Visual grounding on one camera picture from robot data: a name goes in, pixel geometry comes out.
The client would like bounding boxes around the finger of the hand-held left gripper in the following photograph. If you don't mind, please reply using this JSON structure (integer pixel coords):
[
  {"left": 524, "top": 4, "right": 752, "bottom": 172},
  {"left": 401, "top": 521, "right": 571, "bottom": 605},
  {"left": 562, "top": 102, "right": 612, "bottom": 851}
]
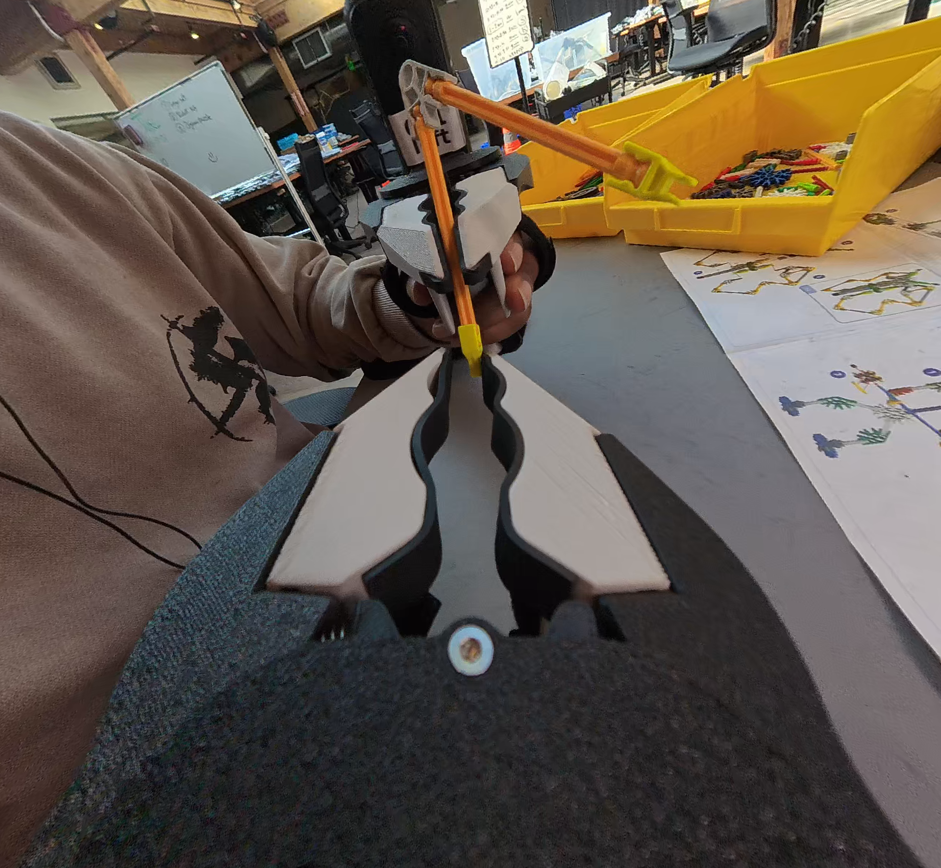
[
  {"left": 378, "top": 198, "right": 457, "bottom": 338},
  {"left": 458, "top": 187, "right": 524, "bottom": 315}
]

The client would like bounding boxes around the yellow plastic bin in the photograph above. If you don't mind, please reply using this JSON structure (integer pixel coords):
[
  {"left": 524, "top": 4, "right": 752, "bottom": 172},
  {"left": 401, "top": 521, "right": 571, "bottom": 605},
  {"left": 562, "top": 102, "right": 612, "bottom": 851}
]
[
  {"left": 603, "top": 16, "right": 941, "bottom": 258},
  {"left": 515, "top": 75, "right": 716, "bottom": 241}
]

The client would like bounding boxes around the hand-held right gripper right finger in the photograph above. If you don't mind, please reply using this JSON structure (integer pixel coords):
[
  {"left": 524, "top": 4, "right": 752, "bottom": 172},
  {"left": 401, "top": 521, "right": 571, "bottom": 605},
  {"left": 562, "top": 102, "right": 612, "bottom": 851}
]
[{"left": 480, "top": 357, "right": 670, "bottom": 619}]

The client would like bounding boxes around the printed instruction sheet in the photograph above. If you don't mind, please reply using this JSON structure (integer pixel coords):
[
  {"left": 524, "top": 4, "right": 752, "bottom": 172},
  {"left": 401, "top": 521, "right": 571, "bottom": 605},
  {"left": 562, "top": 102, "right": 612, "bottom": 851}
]
[{"left": 662, "top": 175, "right": 941, "bottom": 659}]

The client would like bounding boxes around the person's left hand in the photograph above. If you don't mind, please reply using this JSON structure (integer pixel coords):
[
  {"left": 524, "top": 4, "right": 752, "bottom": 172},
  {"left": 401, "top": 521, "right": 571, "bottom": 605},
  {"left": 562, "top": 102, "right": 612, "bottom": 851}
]
[{"left": 386, "top": 241, "right": 538, "bottom": 358}]

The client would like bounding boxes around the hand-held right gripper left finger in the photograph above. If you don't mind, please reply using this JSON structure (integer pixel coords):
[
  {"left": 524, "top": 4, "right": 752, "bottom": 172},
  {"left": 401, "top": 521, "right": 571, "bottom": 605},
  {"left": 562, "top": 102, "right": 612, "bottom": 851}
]
[{"left": 268, "top": 354, "right": 457, "bottom": 619}]

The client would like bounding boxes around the pile of toy pieces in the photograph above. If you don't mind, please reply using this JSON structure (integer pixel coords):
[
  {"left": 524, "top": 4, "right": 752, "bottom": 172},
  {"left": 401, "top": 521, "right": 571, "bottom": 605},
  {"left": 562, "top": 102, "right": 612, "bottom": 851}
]
[{"left": 692, "top": 144, "right": 857, "bottom": 202}]

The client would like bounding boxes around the orange toy rod chain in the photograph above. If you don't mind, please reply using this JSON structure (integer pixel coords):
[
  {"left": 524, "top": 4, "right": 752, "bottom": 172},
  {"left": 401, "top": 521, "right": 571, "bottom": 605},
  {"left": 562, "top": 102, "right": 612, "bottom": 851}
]
[{"left": 399, "top": 60, "right": 701, "bottom": 378}]

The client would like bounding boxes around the black office chair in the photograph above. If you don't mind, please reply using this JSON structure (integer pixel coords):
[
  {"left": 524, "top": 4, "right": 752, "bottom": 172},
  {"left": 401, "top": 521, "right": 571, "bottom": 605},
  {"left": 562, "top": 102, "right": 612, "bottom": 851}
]
[{"left": 295, "top": 137, "right": 371, "bottom": 255}]

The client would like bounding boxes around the white sign board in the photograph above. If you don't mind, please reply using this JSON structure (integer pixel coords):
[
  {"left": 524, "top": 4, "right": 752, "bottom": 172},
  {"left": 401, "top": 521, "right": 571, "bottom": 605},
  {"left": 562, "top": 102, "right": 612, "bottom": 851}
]
[{"left": 474, "top": 0, "right": 536, "bottom": 70}]

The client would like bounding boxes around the grey office chair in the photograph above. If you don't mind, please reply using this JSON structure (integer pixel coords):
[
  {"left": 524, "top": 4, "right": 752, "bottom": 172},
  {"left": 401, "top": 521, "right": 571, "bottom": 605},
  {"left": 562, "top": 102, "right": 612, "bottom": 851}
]
[{"left": 662, "top": 0, "right": 789, "bottom": 84}]

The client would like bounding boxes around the person's left forearm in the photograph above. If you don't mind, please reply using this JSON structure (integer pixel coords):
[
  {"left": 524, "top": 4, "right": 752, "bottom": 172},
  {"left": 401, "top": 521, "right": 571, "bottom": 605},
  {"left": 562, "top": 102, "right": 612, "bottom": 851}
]
[{"left": 250, "top": 226, "right": 430, "bottom": 378}]

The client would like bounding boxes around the grey desk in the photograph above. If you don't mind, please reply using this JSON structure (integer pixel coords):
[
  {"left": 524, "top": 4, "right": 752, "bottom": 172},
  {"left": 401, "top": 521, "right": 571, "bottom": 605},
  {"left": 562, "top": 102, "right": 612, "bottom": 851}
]
[{"left": 287, "top": 163, "right": 941, "bottom": 868}]

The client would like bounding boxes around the person in beige sweatshirt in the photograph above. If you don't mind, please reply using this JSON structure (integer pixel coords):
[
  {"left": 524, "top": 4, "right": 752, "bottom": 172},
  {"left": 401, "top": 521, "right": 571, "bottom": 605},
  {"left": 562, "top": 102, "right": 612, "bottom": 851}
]
[{"left": 0, "top": 112, "right": 430, "bottom": 868}]

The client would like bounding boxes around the whiteboard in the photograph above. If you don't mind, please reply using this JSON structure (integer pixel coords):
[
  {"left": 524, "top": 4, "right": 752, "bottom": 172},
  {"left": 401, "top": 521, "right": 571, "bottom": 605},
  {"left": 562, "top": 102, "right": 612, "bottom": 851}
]
[{"left": 115, "top": 60, "right": 279, "bottom": 199}]

